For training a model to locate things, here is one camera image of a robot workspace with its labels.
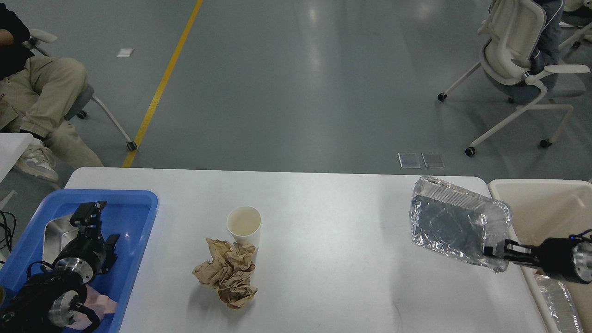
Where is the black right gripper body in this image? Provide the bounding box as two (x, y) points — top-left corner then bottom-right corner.
(536, 237), (592, 283)

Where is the stainless steel rectangular tin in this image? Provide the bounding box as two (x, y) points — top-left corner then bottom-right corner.
(42, 214), (78, 264)

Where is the seated person in blue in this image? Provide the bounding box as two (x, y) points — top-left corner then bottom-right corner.
(490, 0), (566, 105)

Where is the grey office chair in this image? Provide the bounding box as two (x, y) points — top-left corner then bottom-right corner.
(23, 28), (138, 152)

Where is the white office chair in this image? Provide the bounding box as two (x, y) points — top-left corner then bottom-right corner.
(438, 0), (590, 156)

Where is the white paper cup in bin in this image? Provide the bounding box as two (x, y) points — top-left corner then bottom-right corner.
(522, 245), (544, 271)

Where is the blue plastic tray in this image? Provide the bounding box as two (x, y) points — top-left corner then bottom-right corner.
(0, 188), (157, 333)

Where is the brown paper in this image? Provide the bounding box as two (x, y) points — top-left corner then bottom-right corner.
(192, 238), (258, 310)

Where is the beige plastic bin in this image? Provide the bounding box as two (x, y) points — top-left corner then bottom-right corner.
(488, 179), (592, 333)

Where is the seated person in khaki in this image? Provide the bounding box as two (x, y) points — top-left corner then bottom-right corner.
(0, 3), (102, 183)

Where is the aluminium foil tray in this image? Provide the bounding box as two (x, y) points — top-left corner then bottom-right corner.
(409, 176), (512, 272)

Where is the pink mug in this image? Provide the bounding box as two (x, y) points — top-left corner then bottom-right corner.
(83, 284), (118, 320)

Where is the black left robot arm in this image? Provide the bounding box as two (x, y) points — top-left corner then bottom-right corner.
(1, 201), (120, 333)

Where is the white paper cup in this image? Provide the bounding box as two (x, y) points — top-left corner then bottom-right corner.
(522, 245), (544, 271)
(227, 206), (261, 248)

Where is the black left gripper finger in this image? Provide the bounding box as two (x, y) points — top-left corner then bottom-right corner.
(98, 234), (120, 274)
(69, 201), (107, 236)

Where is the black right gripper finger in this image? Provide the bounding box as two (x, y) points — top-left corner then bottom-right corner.
(503, 240), (537, 253)
(483, 247), (526, 266)

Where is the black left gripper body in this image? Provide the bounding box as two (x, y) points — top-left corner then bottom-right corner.
(53, 231), (107, 283)

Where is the white side table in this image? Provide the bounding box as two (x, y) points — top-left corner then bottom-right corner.
(0, 133), (33, 182)

